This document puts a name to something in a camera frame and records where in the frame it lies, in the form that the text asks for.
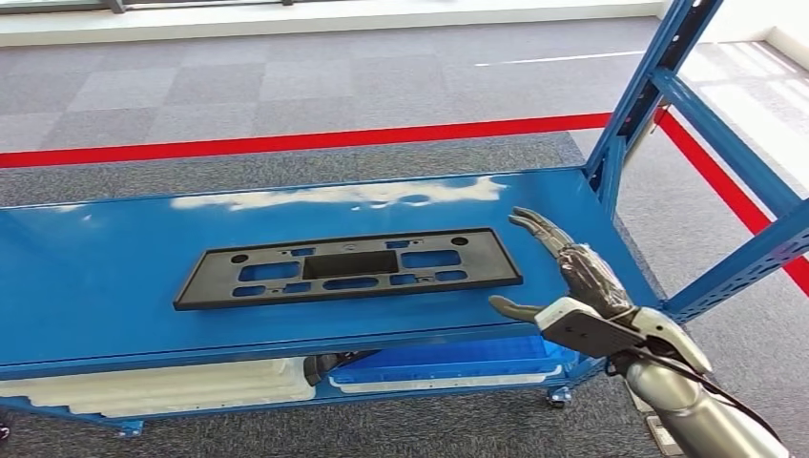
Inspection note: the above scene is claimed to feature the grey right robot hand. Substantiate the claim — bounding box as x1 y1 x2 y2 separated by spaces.
487 206 636 323

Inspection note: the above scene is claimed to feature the black plastic panel with cutouts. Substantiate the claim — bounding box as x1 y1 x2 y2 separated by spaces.
173 227 525 312

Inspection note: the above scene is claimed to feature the black curved plastic part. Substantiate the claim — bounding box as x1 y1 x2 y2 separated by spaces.
302 350 381 388

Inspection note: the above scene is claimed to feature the blue metal shelf rack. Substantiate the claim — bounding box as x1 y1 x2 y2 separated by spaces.
0 0 809 439

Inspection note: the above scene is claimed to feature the grey floor outlet cover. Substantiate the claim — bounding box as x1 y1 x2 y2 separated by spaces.
629 379 658 415
644 413 685 458

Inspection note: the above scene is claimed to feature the blue plastic crate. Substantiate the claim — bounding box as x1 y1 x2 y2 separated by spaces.
327 335 579 386

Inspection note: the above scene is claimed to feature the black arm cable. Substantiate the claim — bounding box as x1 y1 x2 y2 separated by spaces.
603 347 788 447

